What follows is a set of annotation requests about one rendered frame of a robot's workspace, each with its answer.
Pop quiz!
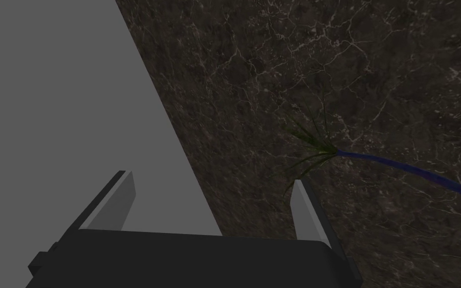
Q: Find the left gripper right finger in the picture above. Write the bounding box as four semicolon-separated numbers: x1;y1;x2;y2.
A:
289;178;348;259

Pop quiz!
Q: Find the blue brush with green bristles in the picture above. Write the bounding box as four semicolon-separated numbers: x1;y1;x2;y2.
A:
281;97;461;202

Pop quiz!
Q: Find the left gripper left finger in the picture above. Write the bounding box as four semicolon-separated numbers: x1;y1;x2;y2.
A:
68;169;137;233

